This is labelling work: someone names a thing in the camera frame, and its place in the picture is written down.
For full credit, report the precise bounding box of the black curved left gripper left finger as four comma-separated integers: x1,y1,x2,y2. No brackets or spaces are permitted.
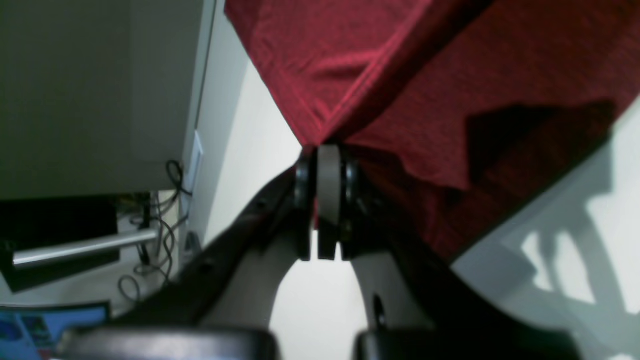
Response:
115,150,317,330

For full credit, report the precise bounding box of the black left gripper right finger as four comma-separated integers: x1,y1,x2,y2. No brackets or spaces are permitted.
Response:
318,145,581,360

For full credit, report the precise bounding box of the dark red long-sleeve shirt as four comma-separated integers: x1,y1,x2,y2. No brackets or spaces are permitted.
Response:
224,0,639,260

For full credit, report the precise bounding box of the grey cabinet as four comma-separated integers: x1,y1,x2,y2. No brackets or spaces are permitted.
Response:
0,0,217,201

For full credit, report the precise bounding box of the silver metal bar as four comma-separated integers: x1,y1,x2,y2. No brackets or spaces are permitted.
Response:
13,228,158,269

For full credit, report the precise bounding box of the blue screen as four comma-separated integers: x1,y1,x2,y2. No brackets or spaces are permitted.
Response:
0,300,111,360

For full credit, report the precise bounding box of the black cable bundle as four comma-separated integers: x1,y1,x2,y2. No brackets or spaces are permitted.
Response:
118,160,194,303

